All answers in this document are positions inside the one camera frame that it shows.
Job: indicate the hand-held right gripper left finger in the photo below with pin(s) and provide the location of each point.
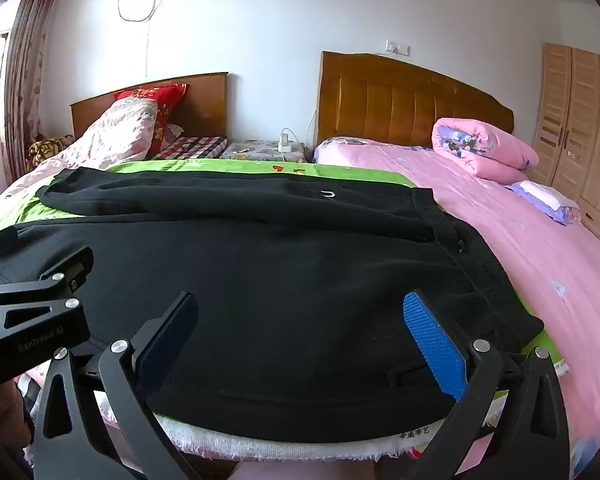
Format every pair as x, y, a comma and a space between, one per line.
172, 327

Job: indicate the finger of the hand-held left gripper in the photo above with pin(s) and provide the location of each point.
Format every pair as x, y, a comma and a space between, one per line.
55, 262
65, 316

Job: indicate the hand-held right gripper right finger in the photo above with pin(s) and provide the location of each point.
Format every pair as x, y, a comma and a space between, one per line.
432, 340

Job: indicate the black pants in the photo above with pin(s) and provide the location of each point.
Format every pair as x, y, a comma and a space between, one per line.
280, 285

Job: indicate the person's left hand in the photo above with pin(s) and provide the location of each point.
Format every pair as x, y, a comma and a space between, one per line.
0, 402

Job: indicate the leopard print plush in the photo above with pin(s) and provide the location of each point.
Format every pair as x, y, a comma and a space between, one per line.
45, 149

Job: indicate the pink bed sheet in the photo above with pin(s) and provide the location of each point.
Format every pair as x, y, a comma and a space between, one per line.
530, 270

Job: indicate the pink floral quilt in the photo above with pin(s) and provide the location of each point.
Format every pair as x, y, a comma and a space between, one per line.
115, 130

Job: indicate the green printed blanket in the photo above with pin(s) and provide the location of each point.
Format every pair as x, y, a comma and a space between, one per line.
180, 165

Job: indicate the purple pillow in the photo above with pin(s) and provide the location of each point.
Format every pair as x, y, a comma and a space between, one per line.
545, 200

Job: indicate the nightstand with printed cover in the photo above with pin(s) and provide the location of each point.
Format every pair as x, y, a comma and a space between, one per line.
250, 150

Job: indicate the pink folded quilt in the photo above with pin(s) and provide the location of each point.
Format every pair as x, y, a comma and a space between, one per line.
490, 155

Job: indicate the red pillow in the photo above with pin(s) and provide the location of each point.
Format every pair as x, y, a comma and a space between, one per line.
155, 95

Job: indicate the dark red curtain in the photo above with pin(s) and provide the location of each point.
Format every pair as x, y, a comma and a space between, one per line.
30, 60

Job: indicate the white charger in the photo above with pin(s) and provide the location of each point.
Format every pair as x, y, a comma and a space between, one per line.
284, 144

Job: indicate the brown wooden headboard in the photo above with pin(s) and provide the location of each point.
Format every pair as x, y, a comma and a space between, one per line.
205, 105

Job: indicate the orange wooden headboard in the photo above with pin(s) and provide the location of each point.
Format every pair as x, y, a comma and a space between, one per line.
380, 100

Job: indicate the light wooden wardrobe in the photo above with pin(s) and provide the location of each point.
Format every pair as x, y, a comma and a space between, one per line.
575, 125

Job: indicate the white wall socket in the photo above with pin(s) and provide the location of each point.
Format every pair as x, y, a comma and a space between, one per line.
397, 48

